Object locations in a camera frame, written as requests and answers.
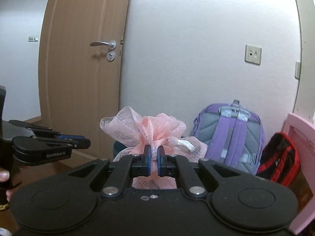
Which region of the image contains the pink mesh bow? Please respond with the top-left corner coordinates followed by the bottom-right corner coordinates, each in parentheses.
top-left (100, 107), bottom-right (207, 190)

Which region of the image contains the person left hand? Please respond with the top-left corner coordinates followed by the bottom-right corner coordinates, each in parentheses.
top-left (0, 168), bottom-right (12, 211)

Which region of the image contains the dark green bin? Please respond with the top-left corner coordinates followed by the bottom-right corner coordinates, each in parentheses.
top-left (113, 141), bottom-right (133, 162)

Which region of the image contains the purple grey backpack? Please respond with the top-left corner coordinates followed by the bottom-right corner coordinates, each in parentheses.
top-left (192, 100), bottom-right (265, 175)

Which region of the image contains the door lock plate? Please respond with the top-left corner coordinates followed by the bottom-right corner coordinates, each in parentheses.
top-left (106, 51), bottom-right (116, 62)

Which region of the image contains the wooden door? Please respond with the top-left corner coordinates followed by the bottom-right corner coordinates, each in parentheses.
top-left (38, 0), bottom-right (129, 167)

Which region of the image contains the red black backpack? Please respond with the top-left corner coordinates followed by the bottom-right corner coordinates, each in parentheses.
top-left (256, 132), bottom-right (301, 186)

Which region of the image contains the light switch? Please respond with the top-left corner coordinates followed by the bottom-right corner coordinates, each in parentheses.
top-left (28, 36), bottom-right (39, 42)

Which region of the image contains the door handle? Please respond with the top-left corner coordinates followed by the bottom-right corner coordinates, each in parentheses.
top-left (90, 41), bottom-right (116, 50)

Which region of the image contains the wall socket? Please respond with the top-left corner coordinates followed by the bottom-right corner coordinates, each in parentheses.
top-left (245, 44), bottom-right (262, 65)

